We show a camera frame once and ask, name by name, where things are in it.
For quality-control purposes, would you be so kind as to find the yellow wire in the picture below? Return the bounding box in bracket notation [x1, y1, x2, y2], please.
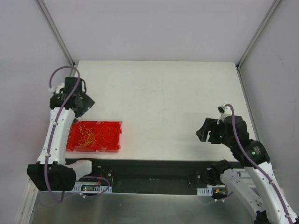
[78, 123, 99, 148]

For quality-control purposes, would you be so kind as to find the orange wire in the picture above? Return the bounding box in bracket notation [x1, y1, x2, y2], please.
[97, 125, 119, 143]

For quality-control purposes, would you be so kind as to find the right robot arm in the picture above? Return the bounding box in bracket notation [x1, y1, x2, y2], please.
[196, 116, 299, 224]

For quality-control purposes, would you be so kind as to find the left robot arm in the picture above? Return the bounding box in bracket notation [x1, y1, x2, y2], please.
[27, 77, 99, 191]

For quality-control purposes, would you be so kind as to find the red plastic bin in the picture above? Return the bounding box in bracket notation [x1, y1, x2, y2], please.
[66, 121, 122, 153]

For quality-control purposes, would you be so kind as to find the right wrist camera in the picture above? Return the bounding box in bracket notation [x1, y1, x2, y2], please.
[217, 104, 232, 124]

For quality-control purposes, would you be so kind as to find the right white cable duct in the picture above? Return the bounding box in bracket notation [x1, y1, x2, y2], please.
[196, 188, 213, 196]

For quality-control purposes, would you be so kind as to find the white cable duct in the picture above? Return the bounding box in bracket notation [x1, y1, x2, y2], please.
[71, 183, 112, 194]
[196, 188, 213, 196]

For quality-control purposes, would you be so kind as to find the left aluminium frame post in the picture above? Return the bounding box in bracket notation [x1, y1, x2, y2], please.
[35, 0, 76, 66]

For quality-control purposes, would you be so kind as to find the aluminium frame post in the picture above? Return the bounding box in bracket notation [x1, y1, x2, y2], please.
[35, 0, 76, 66]
[236, 0, 283, 70]

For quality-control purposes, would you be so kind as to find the left white cable duct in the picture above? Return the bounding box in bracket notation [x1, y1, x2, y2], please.
[71, 183, 112, 194]

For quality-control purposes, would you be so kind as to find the right aluminium frame post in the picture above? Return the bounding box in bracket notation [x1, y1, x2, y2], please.
[236, 0, 283, 70]

